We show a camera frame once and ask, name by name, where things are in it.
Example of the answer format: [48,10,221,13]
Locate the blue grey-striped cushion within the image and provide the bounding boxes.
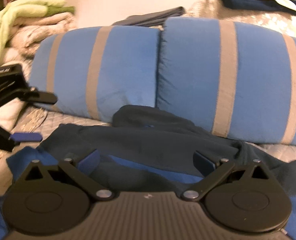
[155,17,296,147]

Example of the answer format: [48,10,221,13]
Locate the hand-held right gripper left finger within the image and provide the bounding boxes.
[25,148,113,201]

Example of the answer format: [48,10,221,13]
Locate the beige folded quilt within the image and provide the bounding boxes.
[4,12,77,64]

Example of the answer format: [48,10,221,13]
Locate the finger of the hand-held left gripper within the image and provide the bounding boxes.
[10,132,43,142]
[26,91,58,105]

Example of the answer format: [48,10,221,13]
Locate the navy folded garment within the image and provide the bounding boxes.
[198,0,296,20]

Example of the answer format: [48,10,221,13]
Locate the dark green folded cloth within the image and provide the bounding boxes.
[47,6,76,15]

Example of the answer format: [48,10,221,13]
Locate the stack of folded quilts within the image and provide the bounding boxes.
[0,0,75,67]

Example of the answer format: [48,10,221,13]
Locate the grey folded clothes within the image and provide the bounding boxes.
[111,6,186,27]

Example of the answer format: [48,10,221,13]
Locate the white puffy comforter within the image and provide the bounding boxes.
[0,96,26,132]

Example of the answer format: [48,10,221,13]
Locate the blue striped pillow with spot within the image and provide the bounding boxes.
[29,26,161,125]

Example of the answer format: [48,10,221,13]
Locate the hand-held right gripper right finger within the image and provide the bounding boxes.
[180,150,272,202]

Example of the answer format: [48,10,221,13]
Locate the floral grey sofa back cover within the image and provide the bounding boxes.
[188,0,296,49]

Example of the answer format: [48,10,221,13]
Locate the blue and navy hoodie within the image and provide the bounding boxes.
[0,105,296,240]

